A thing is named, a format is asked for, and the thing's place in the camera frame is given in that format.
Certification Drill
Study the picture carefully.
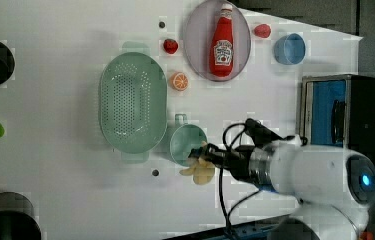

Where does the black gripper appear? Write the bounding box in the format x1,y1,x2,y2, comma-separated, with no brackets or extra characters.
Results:
188,144,254,182

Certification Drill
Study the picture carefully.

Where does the peeled toy banana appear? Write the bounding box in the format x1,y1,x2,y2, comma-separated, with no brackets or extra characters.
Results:
179,156,215,185

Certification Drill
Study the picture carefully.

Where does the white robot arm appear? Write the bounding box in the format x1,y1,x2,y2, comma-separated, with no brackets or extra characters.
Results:
189,136,375,240

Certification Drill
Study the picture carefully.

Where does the green mug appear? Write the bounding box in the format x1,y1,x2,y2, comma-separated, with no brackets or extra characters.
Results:
168,113,207,166

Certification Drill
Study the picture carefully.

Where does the orange slice toy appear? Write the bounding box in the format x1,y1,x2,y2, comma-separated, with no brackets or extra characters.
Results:
169,72,189,91

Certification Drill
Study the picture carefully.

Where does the green oval colander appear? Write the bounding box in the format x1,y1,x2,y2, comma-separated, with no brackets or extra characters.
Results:
99,41,167,164

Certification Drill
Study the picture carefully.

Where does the red ketchup bottle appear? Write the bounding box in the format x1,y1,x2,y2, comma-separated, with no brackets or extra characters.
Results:
209,3,234,77

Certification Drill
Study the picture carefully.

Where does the red toy strawberry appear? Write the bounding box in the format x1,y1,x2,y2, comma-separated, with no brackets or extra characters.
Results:
163,39,179,54

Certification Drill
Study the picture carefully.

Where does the grey oval plate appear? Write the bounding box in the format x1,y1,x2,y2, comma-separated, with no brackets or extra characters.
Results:
183,0,251,82

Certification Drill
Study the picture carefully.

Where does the blue cup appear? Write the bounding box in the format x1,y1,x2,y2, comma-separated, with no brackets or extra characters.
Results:
273,33,306,65

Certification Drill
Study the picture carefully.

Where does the red toy fruit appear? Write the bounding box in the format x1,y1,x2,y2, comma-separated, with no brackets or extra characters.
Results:
254,24,271,38

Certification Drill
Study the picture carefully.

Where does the silver toaster oven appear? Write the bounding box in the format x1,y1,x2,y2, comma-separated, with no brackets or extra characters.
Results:
297,74,375,166

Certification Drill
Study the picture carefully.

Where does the black round object lower left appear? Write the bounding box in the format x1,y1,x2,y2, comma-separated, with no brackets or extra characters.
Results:
0,192,42,240

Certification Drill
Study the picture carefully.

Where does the blue metal frame rail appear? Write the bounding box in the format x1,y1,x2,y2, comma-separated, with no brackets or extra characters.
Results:
163,215,287,240

